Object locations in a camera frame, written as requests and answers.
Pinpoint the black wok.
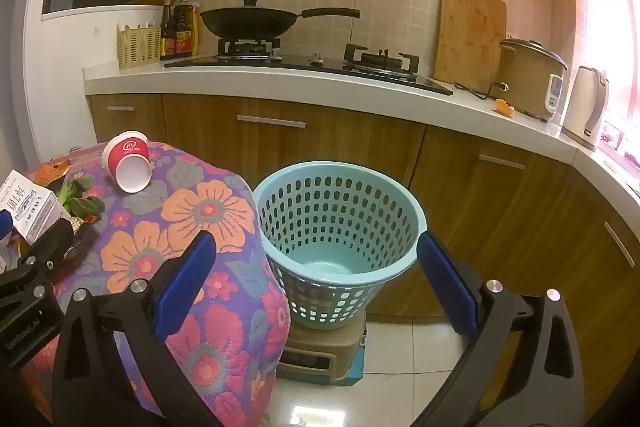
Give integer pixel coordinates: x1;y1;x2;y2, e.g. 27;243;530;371
200;7;361;42

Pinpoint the wooden cutting board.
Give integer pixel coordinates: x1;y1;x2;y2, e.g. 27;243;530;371
433;0;507;94

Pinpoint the red paper cup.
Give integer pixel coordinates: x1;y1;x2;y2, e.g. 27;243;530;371
101;130;154;194

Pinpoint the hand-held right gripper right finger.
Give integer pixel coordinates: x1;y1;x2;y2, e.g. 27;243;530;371
416;233;587;427

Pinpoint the black power cable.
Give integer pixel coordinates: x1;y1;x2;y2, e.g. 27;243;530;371
454;81;509;102

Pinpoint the green vegetable leaf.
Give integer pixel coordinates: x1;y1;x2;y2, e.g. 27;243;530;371
55;174;106;216

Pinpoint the white printed carton box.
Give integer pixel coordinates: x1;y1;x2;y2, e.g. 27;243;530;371
0;169;72;244

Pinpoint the yellow utensil basket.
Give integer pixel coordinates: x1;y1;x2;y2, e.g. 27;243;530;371
117;23;163;69

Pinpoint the beige rice cooker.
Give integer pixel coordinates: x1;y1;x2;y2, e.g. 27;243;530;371
498;38;569;122

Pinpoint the floral tablecloth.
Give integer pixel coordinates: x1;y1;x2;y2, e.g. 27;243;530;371
0;142;292;427

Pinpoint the white electric kettle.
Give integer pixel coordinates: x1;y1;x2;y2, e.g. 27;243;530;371
562;66;610;152

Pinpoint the orange snack packet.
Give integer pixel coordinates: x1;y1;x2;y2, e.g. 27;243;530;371
30;159;74;188
70;213;101;234

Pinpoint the black gas stove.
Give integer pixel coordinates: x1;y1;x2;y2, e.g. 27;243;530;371
164;39;453;96

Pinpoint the beige plastic stool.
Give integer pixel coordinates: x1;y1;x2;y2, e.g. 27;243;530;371
276;317;368;387

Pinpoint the light blue plastic basket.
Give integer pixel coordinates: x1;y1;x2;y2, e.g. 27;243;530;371
254;162;428;332

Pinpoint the wooden kitchen base cabinet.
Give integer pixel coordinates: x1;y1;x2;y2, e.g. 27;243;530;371
85;93;640;419

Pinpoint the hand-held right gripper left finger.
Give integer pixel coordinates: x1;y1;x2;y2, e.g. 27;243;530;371
51;231;236;427

